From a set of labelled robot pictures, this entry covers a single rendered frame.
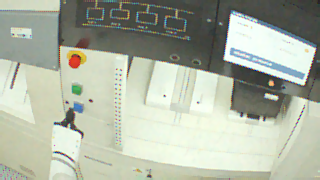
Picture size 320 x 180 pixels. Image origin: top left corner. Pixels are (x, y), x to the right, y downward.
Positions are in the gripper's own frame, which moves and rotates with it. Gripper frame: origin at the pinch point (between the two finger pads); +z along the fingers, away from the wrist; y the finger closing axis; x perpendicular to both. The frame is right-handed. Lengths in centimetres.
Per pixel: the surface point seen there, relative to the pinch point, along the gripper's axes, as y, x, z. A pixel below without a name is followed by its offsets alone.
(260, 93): 54, -13, 29
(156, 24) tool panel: 20.6, 34.5, 9.0
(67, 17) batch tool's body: -3.2, 33.9, 9.1
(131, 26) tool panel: 15.0, 32.2, 9.0
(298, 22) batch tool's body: 57, 54, 9
